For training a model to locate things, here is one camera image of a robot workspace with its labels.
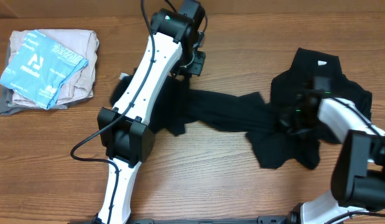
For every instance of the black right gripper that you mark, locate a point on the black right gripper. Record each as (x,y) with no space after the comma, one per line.
(284,121)

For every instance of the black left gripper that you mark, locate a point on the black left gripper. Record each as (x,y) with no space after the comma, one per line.
(196,69)

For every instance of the black t-shirt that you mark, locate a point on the black t-shirt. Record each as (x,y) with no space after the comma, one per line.
(177,105)

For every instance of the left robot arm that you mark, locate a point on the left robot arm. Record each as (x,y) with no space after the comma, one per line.
(172,48)

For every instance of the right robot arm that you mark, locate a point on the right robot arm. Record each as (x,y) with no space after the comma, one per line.
(358,179)

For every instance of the folded beige shirt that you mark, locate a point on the folded beige shirt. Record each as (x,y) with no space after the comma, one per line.
(80,84)

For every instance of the folded light blue printed shirt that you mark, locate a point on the folded light blue printed shirt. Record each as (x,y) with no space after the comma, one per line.
(40,68)

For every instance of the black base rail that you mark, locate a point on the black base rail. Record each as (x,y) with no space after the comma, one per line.
(274,219)

